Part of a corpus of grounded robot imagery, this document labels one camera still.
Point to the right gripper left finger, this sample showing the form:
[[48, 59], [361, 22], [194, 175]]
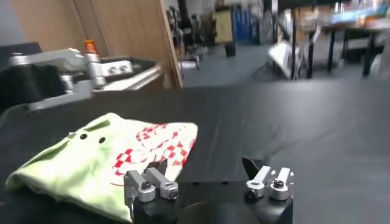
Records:
[[164, 184]]

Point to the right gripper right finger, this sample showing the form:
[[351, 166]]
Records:
[[262, 176]]

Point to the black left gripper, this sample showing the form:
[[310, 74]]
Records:
[[27, 83]]

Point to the light green T-shirt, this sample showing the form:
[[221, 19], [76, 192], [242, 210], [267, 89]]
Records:
[[76, 164]]

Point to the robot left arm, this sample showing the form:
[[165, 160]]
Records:
[[18, 51]]

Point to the small orange bottle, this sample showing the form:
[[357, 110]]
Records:
[[90, 47]]

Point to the white side table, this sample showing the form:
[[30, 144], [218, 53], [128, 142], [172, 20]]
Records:
[[137, 80]]

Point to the black shallow tray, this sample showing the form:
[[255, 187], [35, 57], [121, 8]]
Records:
[[143, 65]]

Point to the wooden cabinet panel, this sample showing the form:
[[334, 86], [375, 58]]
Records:
[[131, 27]]

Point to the white leaning board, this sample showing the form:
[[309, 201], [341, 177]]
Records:
[[281, 58]]

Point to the blue storage rack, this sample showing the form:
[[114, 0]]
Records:
[[245, 24]]

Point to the yellowish cardboard box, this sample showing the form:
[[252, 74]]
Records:
[[223, 27]]

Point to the long cluttered work desk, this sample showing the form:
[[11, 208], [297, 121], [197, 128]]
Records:
[[350, 29]]

